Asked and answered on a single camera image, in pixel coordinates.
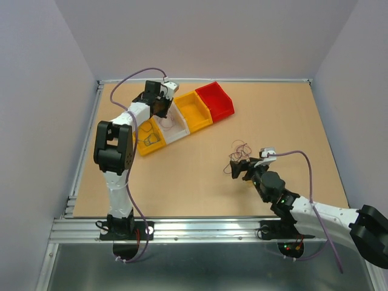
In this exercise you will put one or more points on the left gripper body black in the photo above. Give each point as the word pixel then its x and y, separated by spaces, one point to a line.
pixel 164 103

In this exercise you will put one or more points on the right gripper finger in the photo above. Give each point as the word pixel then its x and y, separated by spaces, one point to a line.
pixel 250 162
pixel 236 169

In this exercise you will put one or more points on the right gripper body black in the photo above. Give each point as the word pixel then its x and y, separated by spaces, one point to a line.
pixel 255 173

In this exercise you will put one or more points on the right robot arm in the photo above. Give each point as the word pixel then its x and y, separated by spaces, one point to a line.
pixel 363 230

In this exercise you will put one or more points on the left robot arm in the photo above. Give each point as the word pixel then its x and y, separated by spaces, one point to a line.
pixel 114 152

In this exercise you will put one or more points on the white bin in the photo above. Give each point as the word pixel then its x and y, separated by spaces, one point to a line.
pixel 174 126

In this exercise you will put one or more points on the yellow bin near left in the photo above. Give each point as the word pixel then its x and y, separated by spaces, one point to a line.
pixel 150 138

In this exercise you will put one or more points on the yellow bin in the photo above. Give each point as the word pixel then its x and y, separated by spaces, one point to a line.
pixel 150 138
pixel 196 114

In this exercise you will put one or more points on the yellow bin middle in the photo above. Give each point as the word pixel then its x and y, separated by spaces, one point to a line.
pixel 196 114

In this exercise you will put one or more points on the red bin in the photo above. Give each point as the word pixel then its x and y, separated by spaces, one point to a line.
pixel 217 101

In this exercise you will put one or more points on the white back edge strip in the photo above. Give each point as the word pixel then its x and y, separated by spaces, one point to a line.
pixel 208 80

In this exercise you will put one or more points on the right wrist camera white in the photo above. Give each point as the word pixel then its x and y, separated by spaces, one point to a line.
pixel 266 157

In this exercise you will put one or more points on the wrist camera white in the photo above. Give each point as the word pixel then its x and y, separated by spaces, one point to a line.
pixel 266 157
pixel 168 88

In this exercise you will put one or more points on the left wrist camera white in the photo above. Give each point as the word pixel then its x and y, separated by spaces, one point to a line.
pixel 168 88

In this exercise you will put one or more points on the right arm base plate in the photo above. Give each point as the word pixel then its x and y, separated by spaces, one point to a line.
pixel 277 229

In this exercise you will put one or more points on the aluminium left side rail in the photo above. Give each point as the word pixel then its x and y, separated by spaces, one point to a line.
pixel 71 199

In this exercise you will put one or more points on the aluminium rail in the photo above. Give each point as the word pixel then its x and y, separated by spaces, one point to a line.
pixel 168 230
pixel 71 199

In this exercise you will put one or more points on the aluminium front rail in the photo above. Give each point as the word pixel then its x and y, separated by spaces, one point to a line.
pixel 168 230

